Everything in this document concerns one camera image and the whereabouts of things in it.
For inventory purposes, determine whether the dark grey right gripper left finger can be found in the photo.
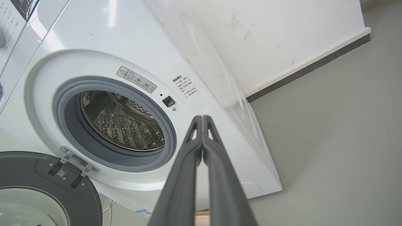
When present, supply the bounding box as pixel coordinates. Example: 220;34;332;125
148;115;203;226

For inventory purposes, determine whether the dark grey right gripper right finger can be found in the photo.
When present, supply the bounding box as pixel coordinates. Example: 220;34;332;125
202;115;258;226

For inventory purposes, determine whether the stainless steel washing machine drum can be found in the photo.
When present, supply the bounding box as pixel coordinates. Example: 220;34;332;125
80;90;166;152

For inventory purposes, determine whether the dark grey round washer door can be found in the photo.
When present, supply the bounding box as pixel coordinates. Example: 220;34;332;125
0;145;103;226

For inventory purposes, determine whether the dark grey control panel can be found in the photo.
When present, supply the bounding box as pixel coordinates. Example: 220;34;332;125
10;0;40;21

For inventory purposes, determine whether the printed text notice label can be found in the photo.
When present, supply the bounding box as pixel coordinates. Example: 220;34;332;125
171;75;199;98

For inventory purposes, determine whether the grey warning sticker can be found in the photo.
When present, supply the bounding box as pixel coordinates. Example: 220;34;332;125
116;66;157;94

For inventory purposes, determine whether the grey rubber door gasket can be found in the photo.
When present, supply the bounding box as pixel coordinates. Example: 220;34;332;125
53;76;177;173

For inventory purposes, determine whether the white front-load washing machine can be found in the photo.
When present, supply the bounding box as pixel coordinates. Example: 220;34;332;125
0;0;283;218

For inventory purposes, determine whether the thin white cable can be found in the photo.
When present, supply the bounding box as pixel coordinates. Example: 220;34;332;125
102;200;117;226

